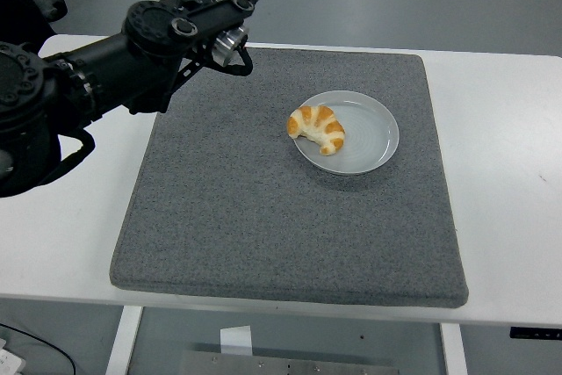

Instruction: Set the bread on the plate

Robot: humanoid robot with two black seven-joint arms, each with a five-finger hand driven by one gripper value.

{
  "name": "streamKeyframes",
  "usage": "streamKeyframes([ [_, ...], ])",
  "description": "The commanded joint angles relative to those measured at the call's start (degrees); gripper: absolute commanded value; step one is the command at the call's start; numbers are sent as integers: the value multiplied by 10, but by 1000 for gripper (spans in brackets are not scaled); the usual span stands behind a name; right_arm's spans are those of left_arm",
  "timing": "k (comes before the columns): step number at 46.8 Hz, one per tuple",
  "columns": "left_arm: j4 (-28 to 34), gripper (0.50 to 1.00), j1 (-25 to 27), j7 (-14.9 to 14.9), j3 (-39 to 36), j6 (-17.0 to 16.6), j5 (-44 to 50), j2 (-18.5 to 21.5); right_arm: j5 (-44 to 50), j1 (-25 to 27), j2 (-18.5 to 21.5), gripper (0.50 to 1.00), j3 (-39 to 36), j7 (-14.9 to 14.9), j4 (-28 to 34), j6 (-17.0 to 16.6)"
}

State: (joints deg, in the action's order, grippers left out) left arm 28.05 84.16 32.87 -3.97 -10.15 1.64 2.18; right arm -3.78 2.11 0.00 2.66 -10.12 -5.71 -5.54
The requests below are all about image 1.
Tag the croissant bread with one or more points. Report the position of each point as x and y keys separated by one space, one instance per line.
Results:
x=318 y=127

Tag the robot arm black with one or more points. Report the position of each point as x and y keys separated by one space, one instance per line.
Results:
x=114 y=59

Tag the white round plate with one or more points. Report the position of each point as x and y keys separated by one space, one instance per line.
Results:
x=369 y=142

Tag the grey metal plate with screws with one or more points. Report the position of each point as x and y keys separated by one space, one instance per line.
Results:
x=285 y=366

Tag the grey felt mat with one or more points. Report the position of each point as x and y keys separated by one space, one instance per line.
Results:
x=272 y=225

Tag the white table leg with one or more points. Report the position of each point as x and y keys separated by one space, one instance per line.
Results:
x=123 y=344
x=454 y=353

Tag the black table control panel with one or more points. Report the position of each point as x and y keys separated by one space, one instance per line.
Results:
x=535 y=333

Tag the white power strip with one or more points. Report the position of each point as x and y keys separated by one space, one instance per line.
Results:
x=9 y=359

